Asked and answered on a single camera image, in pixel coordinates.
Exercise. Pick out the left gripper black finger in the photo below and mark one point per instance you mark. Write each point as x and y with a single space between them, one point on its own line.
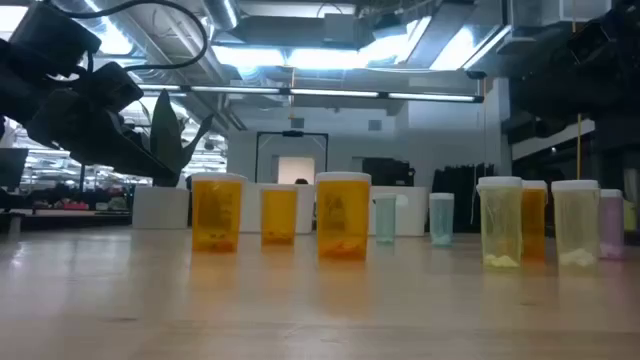
142 150
120 159

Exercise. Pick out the large orange pill bottle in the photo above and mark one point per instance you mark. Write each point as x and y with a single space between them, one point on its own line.
217 215
343 220

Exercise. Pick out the orange pill bottle white cap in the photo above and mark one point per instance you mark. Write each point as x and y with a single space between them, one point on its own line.
535 225

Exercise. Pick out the large pale clear pill bottle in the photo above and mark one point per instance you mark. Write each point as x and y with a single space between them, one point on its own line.
576 225

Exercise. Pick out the large yellow-green pill bottle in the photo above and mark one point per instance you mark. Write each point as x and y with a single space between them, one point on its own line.
500 225

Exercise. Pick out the purple pill bottle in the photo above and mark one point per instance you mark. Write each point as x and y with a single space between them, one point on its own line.
612 225

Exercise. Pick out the small orange pill bottle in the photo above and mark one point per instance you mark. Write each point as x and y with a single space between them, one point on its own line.
279 215

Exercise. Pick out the small light blue pill bottle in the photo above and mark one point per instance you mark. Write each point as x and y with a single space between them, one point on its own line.
441 220

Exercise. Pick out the small teal pill bottle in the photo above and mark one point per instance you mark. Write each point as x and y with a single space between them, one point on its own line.
385 220

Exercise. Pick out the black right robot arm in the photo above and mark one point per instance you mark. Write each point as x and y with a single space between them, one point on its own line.
615 75

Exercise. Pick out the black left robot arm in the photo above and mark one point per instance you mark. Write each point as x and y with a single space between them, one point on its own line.
15 90

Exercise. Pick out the green leafy plant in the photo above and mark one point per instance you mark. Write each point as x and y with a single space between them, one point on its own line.
167 130

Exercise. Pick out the white square plant pot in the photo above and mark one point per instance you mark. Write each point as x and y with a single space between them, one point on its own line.
160 207

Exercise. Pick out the dark computer monitor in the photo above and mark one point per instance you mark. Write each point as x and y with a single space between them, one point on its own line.
11 167

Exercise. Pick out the black curtain panels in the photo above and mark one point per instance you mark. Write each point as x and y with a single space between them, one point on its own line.
462 200

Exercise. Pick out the yellow-green spray bottle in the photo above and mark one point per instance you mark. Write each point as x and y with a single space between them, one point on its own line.
630 215

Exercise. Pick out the person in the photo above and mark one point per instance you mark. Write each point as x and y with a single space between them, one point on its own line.
301 181

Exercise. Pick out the black cabinet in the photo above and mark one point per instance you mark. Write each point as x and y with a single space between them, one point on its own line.
387 172

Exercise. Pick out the long linear ceiling light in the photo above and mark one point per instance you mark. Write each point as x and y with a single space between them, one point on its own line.
330 93

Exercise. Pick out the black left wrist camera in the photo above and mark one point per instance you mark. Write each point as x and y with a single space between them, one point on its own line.
50 40

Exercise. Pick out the square wall vent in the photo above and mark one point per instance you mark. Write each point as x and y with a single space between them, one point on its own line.
375 125
297 123

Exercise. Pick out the silver round air duct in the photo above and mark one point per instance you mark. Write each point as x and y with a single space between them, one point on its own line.
222 12

